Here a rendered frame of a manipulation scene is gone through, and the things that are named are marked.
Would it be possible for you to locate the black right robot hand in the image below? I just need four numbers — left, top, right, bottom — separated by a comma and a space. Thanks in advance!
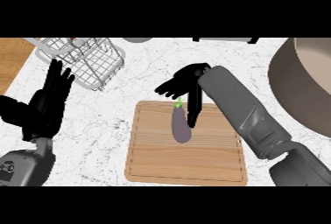
154, 62, 213, 130

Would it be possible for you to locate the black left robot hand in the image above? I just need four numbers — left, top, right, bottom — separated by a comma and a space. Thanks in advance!
0, 59, 77, 143

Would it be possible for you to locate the purple eggplant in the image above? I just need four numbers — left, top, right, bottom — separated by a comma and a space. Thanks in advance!
170, 97, 192, 144

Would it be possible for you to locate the wooden cutting board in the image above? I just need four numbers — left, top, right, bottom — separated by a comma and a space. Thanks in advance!
123, 100, 250, 186

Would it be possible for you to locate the large grey pot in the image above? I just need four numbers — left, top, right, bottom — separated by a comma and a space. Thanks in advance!
266, 38, 331, 138

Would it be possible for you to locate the pale appliance with black feet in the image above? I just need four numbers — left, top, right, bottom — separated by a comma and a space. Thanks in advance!
191, 38, 262, 45

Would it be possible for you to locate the brown wooden surface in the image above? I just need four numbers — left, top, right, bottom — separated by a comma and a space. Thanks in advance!
0, 38, 37, 96

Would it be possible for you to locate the grey round object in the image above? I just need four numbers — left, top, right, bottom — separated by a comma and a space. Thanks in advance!
123, 38, 154, 44

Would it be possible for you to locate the white wire basket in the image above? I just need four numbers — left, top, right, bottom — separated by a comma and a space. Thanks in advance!
24, 38, 127, 92

